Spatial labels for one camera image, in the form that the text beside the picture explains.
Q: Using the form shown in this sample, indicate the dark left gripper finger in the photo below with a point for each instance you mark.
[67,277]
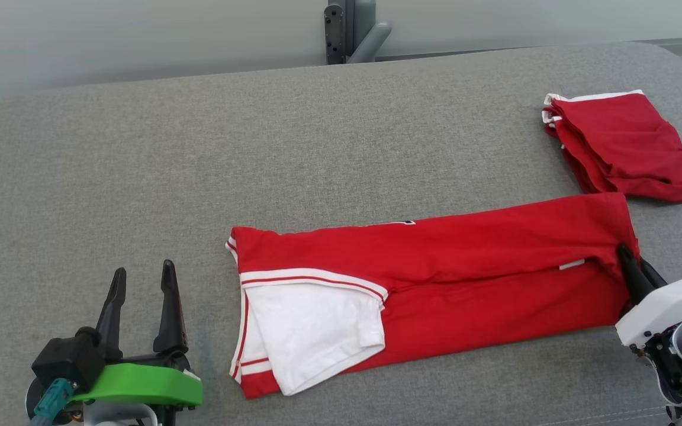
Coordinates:
[111,313]
[170,313]

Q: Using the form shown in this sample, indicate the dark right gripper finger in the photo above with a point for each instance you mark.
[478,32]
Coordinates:
[653,273]
[634,278]

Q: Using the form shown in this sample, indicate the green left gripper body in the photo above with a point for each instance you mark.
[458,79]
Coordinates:
[140,384]

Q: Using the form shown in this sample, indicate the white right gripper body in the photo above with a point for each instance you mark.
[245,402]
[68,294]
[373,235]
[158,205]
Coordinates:
[666,307]

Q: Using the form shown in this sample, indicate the red shorts with white stripe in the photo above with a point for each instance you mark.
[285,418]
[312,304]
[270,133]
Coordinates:
[625,148]

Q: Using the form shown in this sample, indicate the red and white t-shirt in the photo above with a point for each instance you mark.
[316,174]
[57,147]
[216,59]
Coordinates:
[465,284]

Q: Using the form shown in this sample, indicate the grey metal stand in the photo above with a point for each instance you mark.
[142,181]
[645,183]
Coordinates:
[353,29]

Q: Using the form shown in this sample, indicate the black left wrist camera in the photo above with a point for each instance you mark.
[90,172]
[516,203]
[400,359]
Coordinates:
[68,358]

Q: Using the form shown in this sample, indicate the teal left camera connector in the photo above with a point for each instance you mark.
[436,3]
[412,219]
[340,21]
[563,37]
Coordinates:
[54,402]

